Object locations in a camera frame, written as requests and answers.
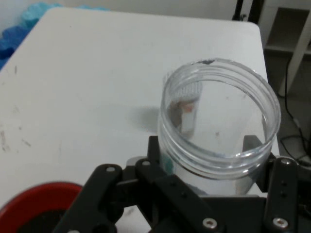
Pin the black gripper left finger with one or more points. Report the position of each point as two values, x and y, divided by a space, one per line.
97 194

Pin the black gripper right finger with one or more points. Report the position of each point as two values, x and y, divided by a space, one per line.
281 194

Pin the tall clear plastic jar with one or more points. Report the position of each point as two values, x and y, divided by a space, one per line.
272 114

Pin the red bowl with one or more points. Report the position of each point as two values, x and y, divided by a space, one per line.
36 196

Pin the black seeds heap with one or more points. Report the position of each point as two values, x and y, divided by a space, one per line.
41 222

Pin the white shelving unit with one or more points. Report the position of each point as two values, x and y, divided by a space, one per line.
301 48

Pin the dark blue foam piece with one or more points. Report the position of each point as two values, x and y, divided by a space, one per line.
15 35
7 55

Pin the black tripod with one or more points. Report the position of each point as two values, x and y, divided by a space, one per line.
238 11

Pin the light blue foam strip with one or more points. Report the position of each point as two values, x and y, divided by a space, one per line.
34 13

